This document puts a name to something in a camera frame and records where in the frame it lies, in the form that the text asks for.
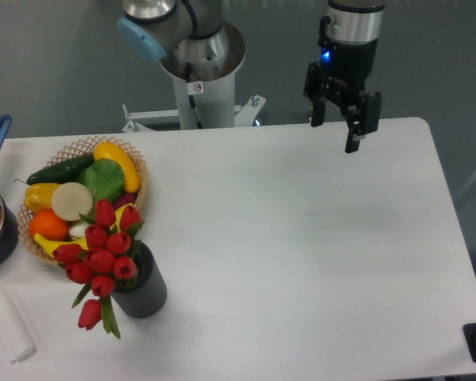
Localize green lettuce leaf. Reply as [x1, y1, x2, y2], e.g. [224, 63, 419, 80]
[76, 159, 125, 206]

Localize purple eggplant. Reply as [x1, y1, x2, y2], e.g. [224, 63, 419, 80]
[112, 193, 137, 210]

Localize orange fruit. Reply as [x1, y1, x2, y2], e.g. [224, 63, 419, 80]
[29, 210, 69, 241]

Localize cream round disc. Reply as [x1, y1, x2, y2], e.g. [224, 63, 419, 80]
[51, 183, 93, 221]

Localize woven wicker basket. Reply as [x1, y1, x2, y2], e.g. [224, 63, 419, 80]
[17, 137, 148, 265]

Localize yellow squash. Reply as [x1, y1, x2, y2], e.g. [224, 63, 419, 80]
[94, 141, 140, 193]

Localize dark grey ribbed vase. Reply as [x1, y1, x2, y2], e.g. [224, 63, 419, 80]
[112, 244, 167, 318]

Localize green cucumber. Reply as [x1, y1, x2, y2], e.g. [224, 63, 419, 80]
[14, 154, 94, 186]

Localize red tulip bouquet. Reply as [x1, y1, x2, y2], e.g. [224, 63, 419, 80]
[53, 199, 144, 339]

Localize yellow banana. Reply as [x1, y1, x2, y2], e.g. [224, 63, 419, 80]
[33, 203, 135, 259]

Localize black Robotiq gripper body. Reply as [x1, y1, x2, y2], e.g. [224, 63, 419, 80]
[318, 38, 378, 108]

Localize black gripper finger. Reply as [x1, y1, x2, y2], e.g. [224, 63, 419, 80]
[303, 62, 328, 127]
[343, 92, 382, 154]

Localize white folded cloth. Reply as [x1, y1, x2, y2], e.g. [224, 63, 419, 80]
[0, 286, 36, 363]

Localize white garlic bulb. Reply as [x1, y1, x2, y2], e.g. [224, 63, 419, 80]
[69, 220, 90, 241]

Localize yellow bell pepper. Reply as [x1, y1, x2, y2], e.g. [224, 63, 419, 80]
[24, 183, 60, 214]

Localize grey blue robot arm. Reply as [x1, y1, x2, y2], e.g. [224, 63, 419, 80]
[117, 1, 385, 153]

